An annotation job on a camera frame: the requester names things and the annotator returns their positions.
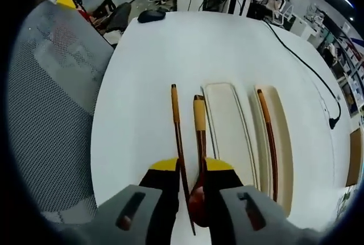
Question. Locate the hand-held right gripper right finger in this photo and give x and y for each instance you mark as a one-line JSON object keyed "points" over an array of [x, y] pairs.
{"points": [[224, 188]]}

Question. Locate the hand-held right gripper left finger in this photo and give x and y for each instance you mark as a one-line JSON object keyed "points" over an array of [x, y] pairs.
{"points": [[159, 188]]}

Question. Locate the brown wooden spoon utensil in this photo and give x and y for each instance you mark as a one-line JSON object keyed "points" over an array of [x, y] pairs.
{"points": [[199, 120]]}

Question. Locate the beige cutlery case base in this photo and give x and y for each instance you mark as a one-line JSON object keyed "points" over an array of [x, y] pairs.
{"points": [[284, 142]]}

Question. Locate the brown wooden chopstick utensil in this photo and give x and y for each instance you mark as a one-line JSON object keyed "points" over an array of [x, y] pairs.
{"points": [[175, 105], [267, 122]]}

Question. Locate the black office chair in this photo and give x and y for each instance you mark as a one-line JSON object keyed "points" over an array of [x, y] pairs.
{"points": [[118, 17]]}

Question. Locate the black computer mouse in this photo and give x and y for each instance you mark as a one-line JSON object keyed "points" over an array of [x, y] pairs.
{"points": [[150, 16]]}

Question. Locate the grey mesh office chair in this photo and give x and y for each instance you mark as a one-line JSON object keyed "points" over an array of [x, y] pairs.
{"points": [[57, 128]]}

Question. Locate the green potted plant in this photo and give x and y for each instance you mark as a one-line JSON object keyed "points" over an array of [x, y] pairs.
{"points": [[344, 202]]}

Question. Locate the brown cardboard box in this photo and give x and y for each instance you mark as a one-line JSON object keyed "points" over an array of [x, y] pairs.
{"points": [[357, 157]]}

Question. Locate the shelf with storage boxes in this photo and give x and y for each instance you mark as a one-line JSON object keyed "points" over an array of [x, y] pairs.
{"points": [[347, 66]]}

